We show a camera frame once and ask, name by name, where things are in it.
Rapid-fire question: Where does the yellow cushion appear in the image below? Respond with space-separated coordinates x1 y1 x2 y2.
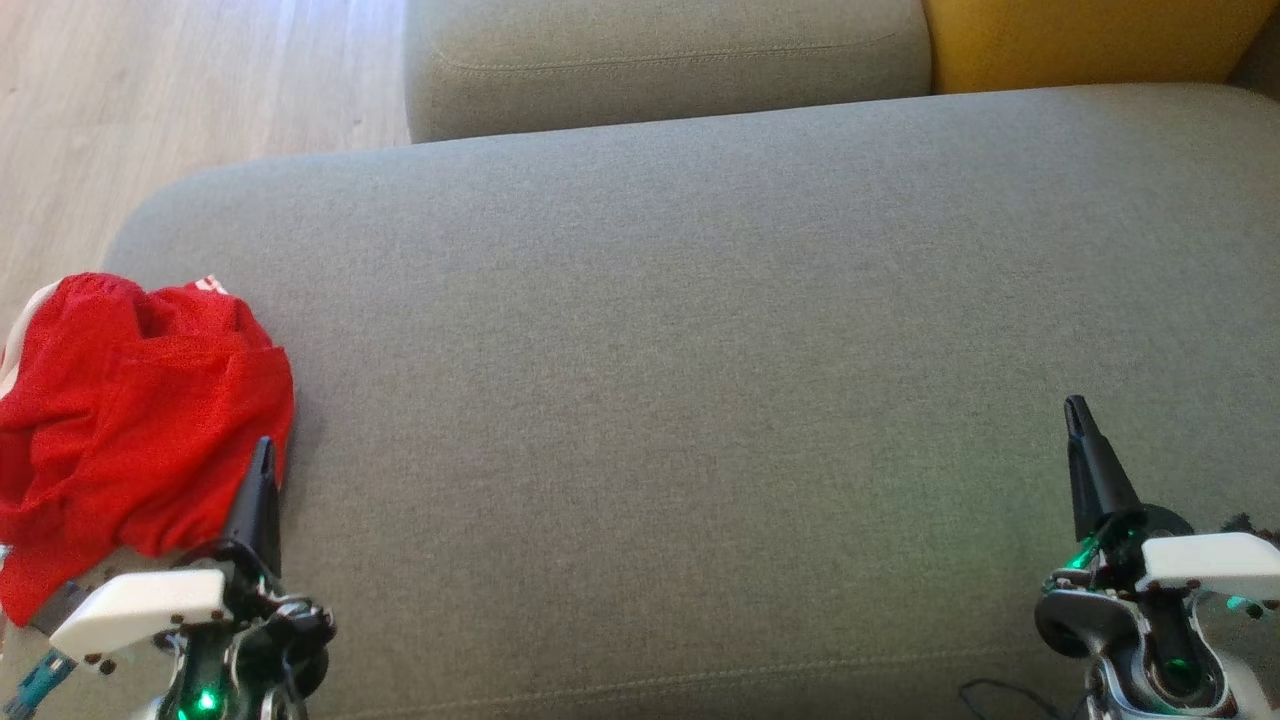
922 0 1279 96

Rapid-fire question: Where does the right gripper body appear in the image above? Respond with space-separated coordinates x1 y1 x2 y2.
1035 505 1280 663

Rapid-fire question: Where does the thin black loose cable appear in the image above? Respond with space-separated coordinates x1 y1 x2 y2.
958 678 1063 720

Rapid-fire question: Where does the left camera cable teal plug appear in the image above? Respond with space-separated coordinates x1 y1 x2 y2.
0 648 79 720

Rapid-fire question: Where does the grey fabric sofa seat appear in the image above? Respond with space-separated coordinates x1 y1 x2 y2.
0 83 1280 720

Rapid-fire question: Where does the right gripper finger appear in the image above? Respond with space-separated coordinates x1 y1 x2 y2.
1063 395 1144 543

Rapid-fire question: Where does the red jersey with white sleeves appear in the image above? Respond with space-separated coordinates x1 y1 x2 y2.
0 275 296 626

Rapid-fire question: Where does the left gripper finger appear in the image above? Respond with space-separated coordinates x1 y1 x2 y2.
222 437 283 576

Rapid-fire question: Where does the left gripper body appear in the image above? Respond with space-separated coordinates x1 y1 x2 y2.
50 540 338 720

